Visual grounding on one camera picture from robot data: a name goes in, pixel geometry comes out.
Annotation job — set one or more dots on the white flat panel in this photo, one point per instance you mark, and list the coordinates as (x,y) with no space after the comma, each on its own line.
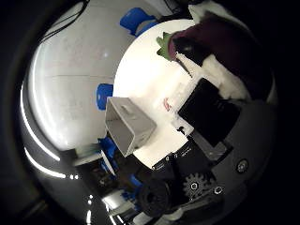
(108,162)

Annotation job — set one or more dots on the grey rectangular container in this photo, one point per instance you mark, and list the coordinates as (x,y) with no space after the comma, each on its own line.
(134,125)

